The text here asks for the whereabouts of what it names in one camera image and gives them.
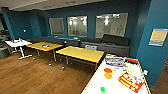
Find yellow plastic bowl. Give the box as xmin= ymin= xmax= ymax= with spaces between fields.
xmin=123 ymin=66 xmax=135 ymax=73

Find grey ottoman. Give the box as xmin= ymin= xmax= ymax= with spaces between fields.
xmin=0 ymin=46 xmax=11 ymax=60

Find red black game box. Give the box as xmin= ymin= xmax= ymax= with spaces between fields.
xmin=124 ymin=57 xmax=140 ymax=65

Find white wall socket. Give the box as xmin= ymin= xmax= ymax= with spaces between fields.
xmin=143 ymin=69 xmax=149 ymax=75

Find dark grey bench sofa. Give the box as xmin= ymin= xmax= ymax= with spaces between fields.
xmin=27 ymin=35 xmax=81 ymax=48

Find long wooden table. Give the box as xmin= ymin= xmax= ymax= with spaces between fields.
xmin=55 ymin=45 xmax=106 ymax=73
xmin=26 ymin=41 xmax=65 ymax=63

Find yellow wall sign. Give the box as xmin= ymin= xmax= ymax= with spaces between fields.
xmin=148 ymin=28 xmax=168 ymax=47

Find orange red game pieces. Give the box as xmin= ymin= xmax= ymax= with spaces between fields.
xmin=118 ymin=71 xmax=146 ymax=94

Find white-top wooden table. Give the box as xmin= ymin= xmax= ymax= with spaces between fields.
xmin=80 ymin=54 xmax=152 ymax=94

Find light grey cushion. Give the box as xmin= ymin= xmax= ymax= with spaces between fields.
xmin=84 ymin=44 xmax=99 ymax=51

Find colourful game board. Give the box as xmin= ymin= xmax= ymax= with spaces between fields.
xmin=104 ymin=55 xmax=126 ymax=69

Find interior glass window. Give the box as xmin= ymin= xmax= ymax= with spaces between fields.
xmin=95 ymin=12 xmax=130 ymax=39
xmin=48 ymin=17 xmax=65 ymax=36
xmin=67 ymin=15 xmax=89 ymax=38

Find small white table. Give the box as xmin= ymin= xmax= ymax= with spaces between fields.
xmin=4 ymin=38 xmax=34 ymax=61

